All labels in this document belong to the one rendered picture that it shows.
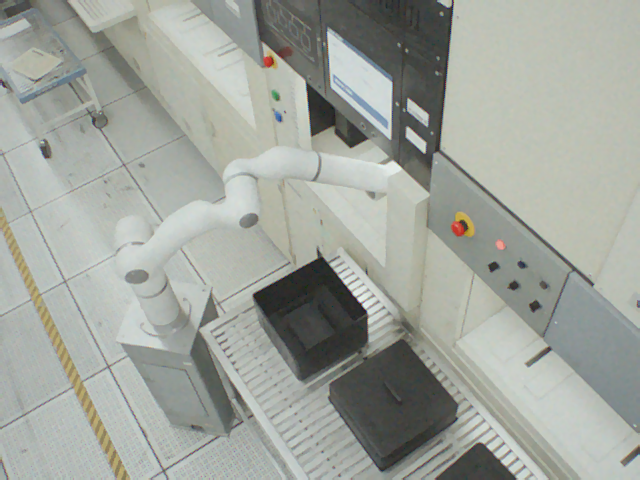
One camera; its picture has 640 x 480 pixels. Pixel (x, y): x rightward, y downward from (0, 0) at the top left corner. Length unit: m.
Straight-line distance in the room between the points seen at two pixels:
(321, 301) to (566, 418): 0.88
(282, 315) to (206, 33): 1.64
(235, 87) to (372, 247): 1.09
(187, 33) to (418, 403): 2.18
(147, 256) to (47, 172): 2.30
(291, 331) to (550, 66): 1.33
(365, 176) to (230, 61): 1.38
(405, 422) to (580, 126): 1.07
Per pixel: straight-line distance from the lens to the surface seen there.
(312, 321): 2.25
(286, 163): 1.85
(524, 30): 1.26
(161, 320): 2.31
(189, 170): 3.90
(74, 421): 3.19
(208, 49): 3.25
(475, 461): 1.80
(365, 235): 2.33
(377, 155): 2.55
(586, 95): 1.21
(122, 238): 2.07
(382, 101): 1.73
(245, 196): 1.89
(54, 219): 3.94
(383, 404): 2.00
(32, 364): 3.42
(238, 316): 2.31
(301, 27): 1.97
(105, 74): 4.82
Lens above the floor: 2.69
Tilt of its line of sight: 52 degrees down
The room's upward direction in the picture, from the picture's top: 6 degrees counter-clockwise
